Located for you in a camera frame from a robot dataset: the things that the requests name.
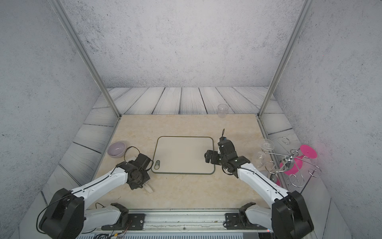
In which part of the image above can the white speckled ceramic knife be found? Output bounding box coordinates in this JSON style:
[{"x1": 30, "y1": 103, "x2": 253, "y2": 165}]
[{"x1": 143, "y1": 183, "x2": 154, "y2": 194}]

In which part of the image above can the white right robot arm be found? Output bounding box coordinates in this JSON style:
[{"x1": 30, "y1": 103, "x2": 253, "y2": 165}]
[{"x1": 205, "y1": 136, "x2": 314, "y2": 239}]

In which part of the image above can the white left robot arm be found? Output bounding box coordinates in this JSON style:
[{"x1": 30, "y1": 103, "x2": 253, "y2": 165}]
[{"x1": 36, "y1": 158, "x2": 153, "y2": 239}]

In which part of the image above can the white green-rimmed cutting board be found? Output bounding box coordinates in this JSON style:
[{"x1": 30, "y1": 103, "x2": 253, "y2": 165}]
[{"x1": 151, "y1": 136, "x2": 215, "y2": 175}]

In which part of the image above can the clear wine glass lower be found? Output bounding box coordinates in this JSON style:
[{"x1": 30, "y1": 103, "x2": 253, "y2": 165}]
[{"x1": 255, "y1": 151, "x2": 266, "y2": 168}]

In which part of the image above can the clear wine glass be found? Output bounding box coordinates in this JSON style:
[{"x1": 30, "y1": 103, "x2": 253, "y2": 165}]
[
  {"x1": 255, "y1": 151, "x2": 266, "y2": 168},
  {"x1": 260, "y1": 139, "x2": 275, "y2": 152}
]

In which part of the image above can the purple bowl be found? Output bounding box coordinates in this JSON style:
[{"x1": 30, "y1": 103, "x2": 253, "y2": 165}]
[{"x1": 107, "y1": 141, "x2": 126, "y2": 158}]

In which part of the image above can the clear wine glass upper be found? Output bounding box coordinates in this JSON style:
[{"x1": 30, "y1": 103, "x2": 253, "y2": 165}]
[{"x1": 260, "y1": 139, "x2": 275, "y2": 152}]

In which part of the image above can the clear drinking glass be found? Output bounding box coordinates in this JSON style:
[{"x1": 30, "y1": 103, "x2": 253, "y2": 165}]
[{"x1": 217, "y1": 104, "x2": 229, "y2": 118}]

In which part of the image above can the pink rack base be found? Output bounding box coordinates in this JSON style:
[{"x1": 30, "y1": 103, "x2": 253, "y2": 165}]
[{"x1": 275, "y1": 142, "x2": 322, "y2": 189}]

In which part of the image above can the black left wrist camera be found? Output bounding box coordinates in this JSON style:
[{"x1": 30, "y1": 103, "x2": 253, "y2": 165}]
[{"x1": 135, "y1": 153, "x2": 154, "y2": 171}]

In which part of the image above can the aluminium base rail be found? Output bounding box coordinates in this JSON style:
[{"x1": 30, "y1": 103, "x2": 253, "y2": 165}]
[{"x1": 79, "y1": 209, "x2": 275, "y2": 239}]

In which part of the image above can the metal wire glass rack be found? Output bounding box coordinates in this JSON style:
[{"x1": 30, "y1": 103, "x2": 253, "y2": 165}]
[{"x1": 261, "y1": 136, "x2": 322, "y2": 188}]

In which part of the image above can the aluminium frame post right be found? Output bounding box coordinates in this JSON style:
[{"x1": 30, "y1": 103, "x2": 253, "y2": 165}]
[{"x1": 258, "y1": 0, "x2": 314, "y2": 118}]

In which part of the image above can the aluminium frame post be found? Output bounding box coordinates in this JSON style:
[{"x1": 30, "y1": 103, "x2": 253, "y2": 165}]
[
  {"x1": 47, "y1": 0, "x2": 122, "y2": 119},
  {"x1": 258, "y1": 0, "x2": 314, "y2": 118}
]

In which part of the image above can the aluminium frame post left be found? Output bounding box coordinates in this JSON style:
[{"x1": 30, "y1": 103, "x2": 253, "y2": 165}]
[{"x1": 47, "y1": 0, "x2": 122, "y2": 119}]

